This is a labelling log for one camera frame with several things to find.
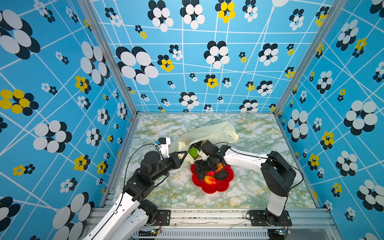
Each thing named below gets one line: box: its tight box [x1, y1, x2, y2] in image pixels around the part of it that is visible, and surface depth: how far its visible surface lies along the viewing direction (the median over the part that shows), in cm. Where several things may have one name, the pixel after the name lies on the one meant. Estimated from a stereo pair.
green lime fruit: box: [188, 147, 199, 160], surface depth 89 cm
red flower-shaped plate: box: [190, 163, 235, 195], surface depth 84 cm
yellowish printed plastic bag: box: [170, 121, 239, 163], surface depth 79 cm
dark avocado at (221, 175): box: [215, 170, 228, 181], surface depth 85 cm
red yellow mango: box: [204, 175, 218, 186], surface depth 84 cm
